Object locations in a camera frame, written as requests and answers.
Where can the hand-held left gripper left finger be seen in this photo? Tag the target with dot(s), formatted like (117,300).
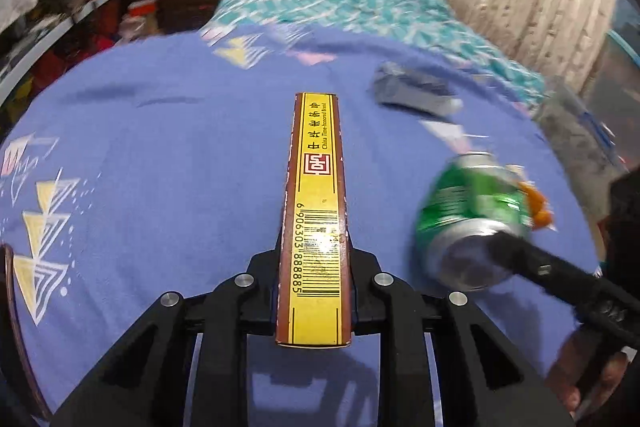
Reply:
(262,287)

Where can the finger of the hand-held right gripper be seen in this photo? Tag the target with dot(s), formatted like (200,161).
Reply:
(540,262)

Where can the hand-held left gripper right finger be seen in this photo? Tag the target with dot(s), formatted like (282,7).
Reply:
(367,292)

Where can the yellow brown box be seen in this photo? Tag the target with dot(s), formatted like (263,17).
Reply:
(315,207)

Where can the green drink can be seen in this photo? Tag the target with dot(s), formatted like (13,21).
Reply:
(460,202)

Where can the person's right hand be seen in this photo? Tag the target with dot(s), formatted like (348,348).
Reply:
(585,372)

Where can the orange crumpled wrapper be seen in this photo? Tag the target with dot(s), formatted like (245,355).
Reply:
(540,207)

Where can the grey rug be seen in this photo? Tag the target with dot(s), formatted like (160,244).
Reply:
(570,127)

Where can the blue blanket with triangle print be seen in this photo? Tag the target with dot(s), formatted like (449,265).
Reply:
(150,157)

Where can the clear plastic storage box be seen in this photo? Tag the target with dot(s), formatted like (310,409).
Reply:
(622,72)

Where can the grey metal shelf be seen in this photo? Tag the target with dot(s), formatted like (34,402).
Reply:
(95,4)

